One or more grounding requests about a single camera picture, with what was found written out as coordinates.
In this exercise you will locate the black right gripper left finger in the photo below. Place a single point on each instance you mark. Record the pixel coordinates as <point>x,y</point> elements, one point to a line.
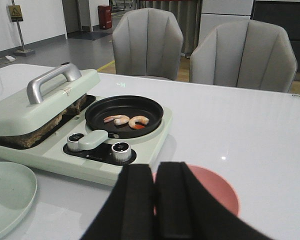
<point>128,213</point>

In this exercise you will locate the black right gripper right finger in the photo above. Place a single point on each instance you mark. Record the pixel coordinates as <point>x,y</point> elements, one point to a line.
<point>187,211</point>

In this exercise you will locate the pink plastic bowl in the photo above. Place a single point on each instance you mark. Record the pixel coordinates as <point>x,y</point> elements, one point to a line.
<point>218,187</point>

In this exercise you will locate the pink shrimp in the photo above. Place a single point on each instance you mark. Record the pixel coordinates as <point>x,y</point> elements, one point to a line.
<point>138,122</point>
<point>117,119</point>

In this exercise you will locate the bread slice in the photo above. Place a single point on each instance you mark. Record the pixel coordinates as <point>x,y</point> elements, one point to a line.
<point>29,139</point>
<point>76,107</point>

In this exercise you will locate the mint green breakfast maker base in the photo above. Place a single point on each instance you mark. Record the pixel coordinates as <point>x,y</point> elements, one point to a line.
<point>95,161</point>

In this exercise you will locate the right silver control knob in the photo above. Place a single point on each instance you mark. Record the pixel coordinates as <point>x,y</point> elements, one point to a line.
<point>121,152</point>

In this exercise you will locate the silver control knob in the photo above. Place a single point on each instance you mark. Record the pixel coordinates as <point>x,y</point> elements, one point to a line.
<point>121,152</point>
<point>73,142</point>

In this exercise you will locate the left silver control knob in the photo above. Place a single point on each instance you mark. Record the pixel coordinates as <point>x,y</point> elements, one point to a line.
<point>73,142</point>

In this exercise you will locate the black round frying pan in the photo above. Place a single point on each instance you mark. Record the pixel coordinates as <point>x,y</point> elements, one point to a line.
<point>129,105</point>

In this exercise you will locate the mint green round plate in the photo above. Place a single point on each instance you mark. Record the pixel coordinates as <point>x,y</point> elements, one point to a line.
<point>18,188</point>

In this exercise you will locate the right beige armchair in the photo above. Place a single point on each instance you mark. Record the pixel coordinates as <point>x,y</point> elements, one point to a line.
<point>247,54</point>

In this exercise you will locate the beige armchair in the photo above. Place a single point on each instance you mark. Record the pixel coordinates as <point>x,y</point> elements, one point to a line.
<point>247,54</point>
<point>148,42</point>

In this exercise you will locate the left beige armchair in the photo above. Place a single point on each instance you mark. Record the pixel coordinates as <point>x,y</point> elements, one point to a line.
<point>148,42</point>

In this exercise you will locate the white floor power strip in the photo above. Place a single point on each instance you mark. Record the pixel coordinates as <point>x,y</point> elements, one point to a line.
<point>10,58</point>

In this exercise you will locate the white cabinet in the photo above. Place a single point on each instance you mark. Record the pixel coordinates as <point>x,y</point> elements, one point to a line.
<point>216,12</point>

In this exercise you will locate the red trash bin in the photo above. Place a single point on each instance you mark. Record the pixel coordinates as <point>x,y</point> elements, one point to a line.
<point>104,17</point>

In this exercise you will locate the yellow warning sign post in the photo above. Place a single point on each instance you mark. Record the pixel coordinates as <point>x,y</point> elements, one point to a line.
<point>16,16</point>

